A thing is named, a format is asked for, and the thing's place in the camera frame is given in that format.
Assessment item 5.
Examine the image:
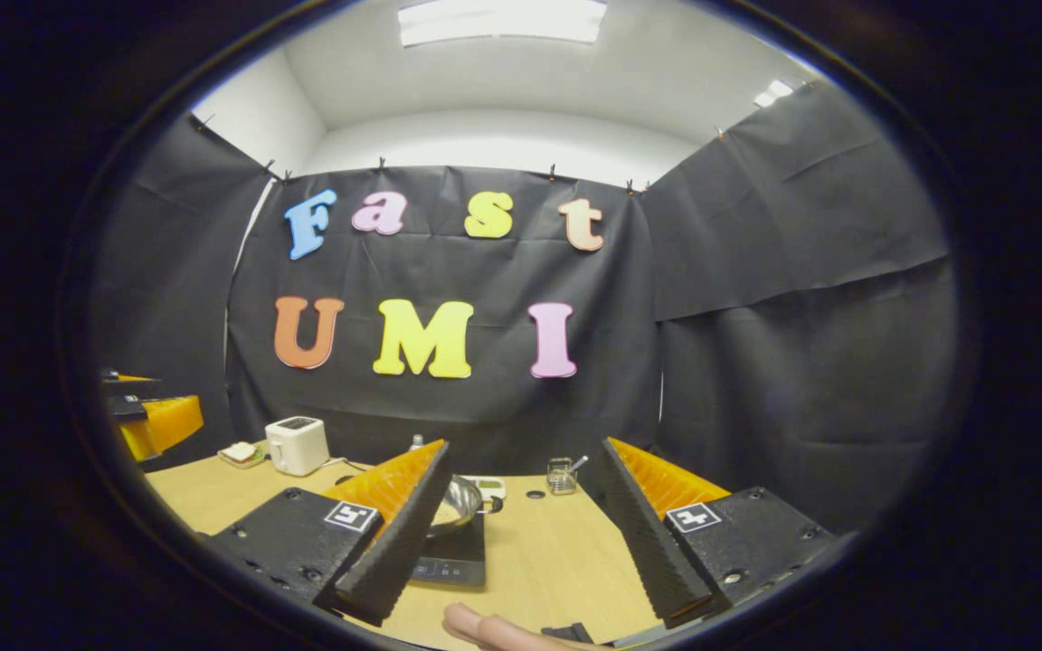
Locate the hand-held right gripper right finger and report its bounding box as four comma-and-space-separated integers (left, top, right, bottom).
601, 438, 838, 631

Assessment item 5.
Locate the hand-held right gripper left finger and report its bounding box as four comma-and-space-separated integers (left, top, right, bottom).
207, 440, 454, 627

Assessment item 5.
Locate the black induction cooktop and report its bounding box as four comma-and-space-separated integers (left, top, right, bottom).
410, 514, 488, 587

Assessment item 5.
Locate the steel pot with black handle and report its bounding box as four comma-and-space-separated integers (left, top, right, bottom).
426, 475, 504, 541

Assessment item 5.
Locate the green plate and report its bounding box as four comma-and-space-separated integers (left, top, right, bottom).
218, 441, 267, 470

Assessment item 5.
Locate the white toaster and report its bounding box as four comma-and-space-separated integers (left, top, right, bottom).
265, 416, 331, 477

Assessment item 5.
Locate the row of black cloth clips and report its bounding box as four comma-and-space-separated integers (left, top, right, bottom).
194, 110, 728, 198

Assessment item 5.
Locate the large ceiling light panel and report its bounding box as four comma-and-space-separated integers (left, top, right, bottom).
397, 0, 608, 48

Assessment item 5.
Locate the small wire basket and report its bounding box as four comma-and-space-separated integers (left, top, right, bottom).
547, 455, 590, 496

